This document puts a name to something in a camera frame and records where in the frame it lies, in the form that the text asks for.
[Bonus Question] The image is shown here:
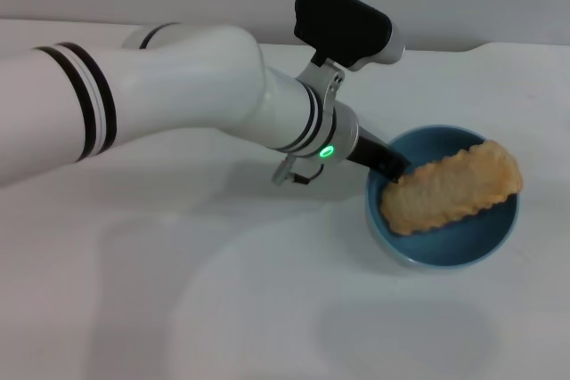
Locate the long toy bread loaf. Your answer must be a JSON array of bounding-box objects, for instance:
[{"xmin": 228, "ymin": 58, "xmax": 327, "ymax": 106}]
[{"xmin": 380, "ymin": 140, "xmax": 525, "ymax": 237}]

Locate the silver left camera bracket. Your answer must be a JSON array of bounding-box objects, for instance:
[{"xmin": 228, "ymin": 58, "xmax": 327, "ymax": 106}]
[{"xmin": 295, "ymin": 55, "xmax": 346, "ymax": 118}]

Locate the blue bowl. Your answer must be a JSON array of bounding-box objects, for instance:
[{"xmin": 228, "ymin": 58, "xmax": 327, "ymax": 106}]
[{"xmin": 364, "ymin": 125, "xmax": 521, "ymax": 271}]

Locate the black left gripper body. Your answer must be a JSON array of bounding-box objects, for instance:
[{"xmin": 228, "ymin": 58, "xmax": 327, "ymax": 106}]
[{"xmin": 348, "ymin": 125, "xmax": 397, "ymax": 174}]

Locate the left gripper cable with plug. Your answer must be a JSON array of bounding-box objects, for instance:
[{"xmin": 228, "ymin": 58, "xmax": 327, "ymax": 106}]
[{"xmin": 272, "ymin": 156, "xmax": 325, "ymax": 187}]

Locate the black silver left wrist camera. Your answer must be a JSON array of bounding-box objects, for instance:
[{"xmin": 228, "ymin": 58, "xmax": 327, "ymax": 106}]
[{"xmin": 293, "ymin": 0, "xmax": 406, "ymax": 72}]

